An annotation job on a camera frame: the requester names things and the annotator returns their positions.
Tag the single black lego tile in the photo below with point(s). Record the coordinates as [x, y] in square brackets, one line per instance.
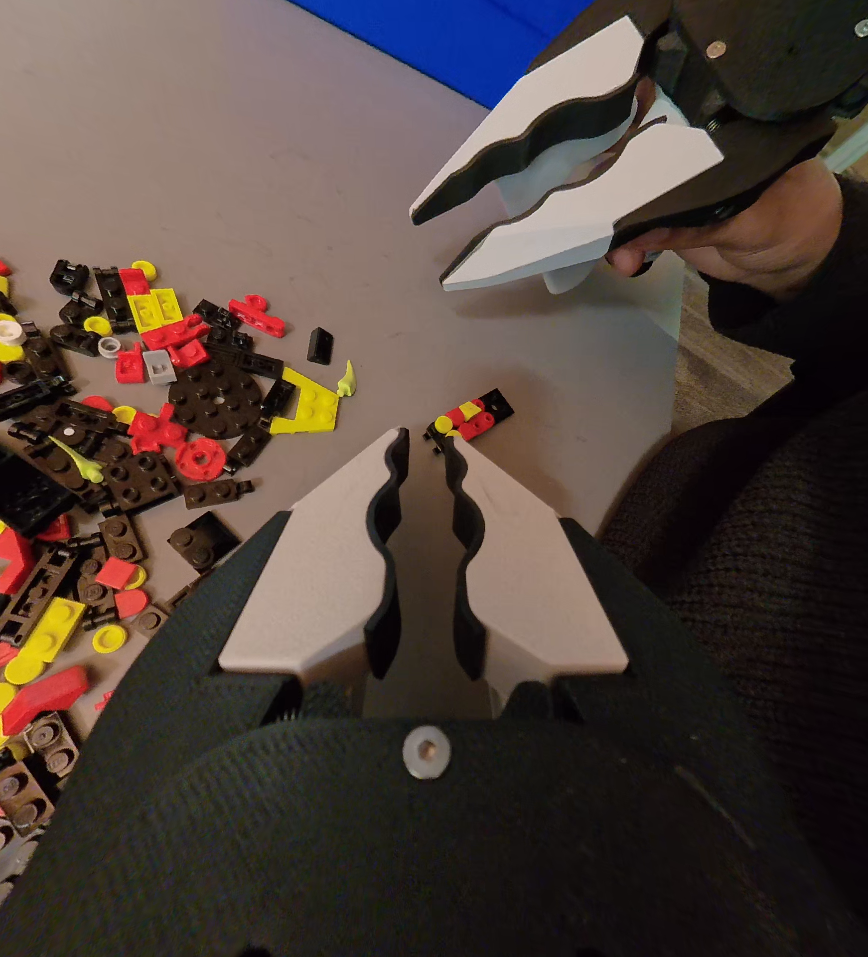
[320, 346]

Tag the blue mat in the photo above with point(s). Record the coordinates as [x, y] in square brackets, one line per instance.
[441, 37]

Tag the person's right forearm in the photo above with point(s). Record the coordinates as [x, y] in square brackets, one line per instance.
[852, 299]

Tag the pile of loose lego pieces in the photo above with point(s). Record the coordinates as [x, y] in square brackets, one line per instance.
[210, 404]

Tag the person's right hand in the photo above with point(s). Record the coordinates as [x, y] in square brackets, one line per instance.
[770, 239]

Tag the small red yellow lego assembly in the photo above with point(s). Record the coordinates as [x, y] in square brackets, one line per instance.
[471, 422]

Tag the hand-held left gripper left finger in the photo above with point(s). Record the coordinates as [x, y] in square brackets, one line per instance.
[307, 583]

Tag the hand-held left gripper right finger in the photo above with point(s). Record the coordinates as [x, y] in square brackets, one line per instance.
[546, 598]

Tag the person's black knit sweater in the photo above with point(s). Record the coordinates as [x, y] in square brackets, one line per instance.
[778, 561]

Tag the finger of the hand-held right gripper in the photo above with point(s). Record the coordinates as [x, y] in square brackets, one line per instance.
[598, 209]
[553, 97]

